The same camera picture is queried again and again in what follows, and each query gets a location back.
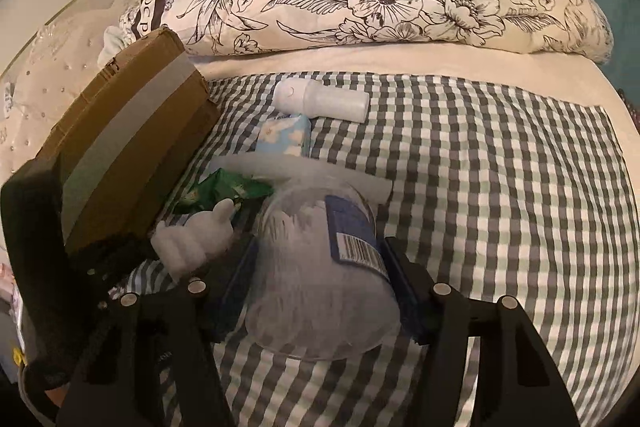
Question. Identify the green foil packet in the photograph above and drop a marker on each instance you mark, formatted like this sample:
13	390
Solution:
220	189

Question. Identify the clear jar with blue label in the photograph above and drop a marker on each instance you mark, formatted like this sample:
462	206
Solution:
310	282

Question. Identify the pale green cloth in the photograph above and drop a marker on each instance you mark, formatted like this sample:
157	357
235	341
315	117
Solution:
114	39

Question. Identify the green checked cloth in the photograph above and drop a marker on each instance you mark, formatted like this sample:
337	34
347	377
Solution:
500	207

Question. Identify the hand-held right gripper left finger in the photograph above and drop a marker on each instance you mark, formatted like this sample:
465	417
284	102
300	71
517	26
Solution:
232	302

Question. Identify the brown cardboard box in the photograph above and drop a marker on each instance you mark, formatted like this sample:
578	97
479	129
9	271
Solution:
140	117

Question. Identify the white plastic bottle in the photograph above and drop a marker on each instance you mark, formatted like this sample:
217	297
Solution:
325	102

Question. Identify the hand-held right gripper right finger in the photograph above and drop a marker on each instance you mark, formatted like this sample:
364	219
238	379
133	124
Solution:
405	287

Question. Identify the blue floral tissue pack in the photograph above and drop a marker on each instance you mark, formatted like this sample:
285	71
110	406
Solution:
282	134

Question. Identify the cream tufted headboard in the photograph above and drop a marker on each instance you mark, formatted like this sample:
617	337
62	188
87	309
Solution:
50	72

